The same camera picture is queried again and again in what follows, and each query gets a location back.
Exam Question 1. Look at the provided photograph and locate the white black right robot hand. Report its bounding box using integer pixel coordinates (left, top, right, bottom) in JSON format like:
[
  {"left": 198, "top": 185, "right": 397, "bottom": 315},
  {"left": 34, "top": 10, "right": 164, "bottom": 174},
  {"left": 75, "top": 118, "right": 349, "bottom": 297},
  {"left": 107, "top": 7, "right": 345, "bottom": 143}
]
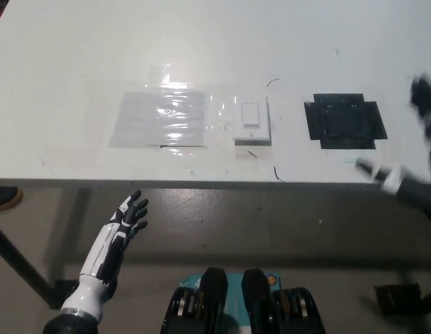
[{"left": 354, "top": 73, "right": 431, "bottom": 201}]

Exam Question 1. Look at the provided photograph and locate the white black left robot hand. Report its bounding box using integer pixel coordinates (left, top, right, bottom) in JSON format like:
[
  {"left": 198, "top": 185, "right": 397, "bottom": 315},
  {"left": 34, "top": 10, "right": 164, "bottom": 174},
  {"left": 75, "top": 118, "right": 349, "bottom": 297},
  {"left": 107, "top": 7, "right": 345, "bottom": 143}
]
[{"left": 61, "top": 189, "right": 150, "bottom": 319}]

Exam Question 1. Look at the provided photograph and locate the grey upright table leg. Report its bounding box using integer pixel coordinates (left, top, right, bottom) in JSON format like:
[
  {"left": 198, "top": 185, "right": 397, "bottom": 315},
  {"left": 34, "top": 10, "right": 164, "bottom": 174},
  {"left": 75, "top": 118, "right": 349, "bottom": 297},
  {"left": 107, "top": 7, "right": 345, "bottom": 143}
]
[{"left": 63, "top": 187, "right": 93, "bottom": 283}]

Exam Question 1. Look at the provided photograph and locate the black diagonal table leg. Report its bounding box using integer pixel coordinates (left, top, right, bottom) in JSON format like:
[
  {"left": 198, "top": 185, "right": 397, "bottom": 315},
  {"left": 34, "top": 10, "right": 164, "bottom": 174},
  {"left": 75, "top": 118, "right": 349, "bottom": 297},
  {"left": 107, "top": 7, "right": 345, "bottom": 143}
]
[{"left": 0, "top": 218, "right": 59, "bottom": 309}]

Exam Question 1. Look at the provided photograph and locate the black tape square patch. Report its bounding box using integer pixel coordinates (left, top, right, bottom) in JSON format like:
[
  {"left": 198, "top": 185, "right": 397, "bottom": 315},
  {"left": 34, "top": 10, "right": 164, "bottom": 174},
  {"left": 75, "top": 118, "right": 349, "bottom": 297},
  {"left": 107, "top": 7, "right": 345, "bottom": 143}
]
[{"left": 303, "top": 93, "right": 389, "bottom": 151}]

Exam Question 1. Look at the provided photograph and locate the dark shoe tan sole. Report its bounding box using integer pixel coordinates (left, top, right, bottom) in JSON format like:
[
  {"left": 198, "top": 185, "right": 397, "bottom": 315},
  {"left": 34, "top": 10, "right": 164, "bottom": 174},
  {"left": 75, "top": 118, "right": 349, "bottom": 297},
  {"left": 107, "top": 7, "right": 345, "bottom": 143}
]
[{"left": 0, "top": 186, "right": 24, "bottom": 213}]

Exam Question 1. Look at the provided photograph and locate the clear plastic sheet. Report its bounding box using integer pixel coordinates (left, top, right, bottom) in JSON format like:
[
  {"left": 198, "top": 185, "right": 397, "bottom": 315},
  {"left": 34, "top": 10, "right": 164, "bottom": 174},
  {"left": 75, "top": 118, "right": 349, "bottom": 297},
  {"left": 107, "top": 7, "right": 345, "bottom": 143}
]
[{"left": 108, "top": 90, "right": 209, "bottom": 150}]

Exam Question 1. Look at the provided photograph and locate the clear plastic tape film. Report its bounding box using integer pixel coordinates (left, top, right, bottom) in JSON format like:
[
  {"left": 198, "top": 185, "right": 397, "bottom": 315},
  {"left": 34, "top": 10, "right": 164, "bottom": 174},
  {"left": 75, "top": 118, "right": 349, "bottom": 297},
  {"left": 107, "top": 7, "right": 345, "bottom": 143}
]
[{"left": 81, "top": 62, "right": 239, "bottom": 164}]

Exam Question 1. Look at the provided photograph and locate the white rocker wall switch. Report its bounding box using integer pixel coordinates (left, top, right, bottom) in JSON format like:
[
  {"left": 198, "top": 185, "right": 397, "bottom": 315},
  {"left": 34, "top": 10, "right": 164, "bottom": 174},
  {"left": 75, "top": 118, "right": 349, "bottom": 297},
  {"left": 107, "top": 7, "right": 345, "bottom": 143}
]
[{"left": 232, "top": 95, "right": 274, "bottom": 147}]

